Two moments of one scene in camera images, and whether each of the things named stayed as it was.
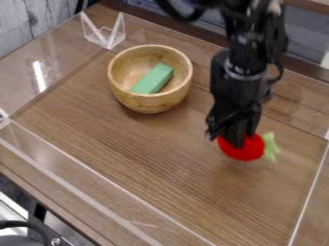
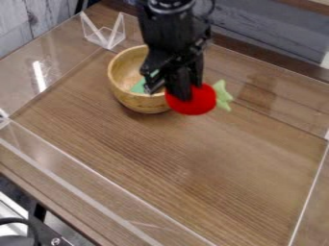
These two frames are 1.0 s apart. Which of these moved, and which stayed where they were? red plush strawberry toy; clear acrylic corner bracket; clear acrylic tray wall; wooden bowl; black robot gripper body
Moved: black robot gripper body; red plush strawberry toy
Stayed: clear acrylic corner bracket; wooden bowl; clear acrylic tray wall
